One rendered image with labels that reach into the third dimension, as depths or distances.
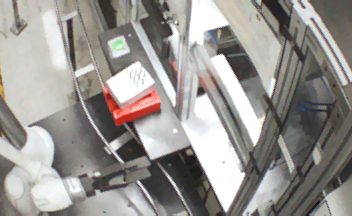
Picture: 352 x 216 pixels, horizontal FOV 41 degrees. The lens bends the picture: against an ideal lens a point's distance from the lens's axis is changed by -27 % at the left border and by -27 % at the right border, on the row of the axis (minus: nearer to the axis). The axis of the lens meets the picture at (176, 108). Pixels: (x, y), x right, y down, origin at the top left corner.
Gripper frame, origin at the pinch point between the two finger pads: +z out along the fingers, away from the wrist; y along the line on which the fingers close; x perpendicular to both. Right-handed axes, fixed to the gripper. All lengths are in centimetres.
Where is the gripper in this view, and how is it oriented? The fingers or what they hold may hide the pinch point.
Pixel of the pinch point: (140, 169)
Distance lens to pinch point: 171.0
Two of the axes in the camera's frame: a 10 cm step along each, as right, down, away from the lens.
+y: 0.4, -4.7, -8.8
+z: 9.1, -3.4, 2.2
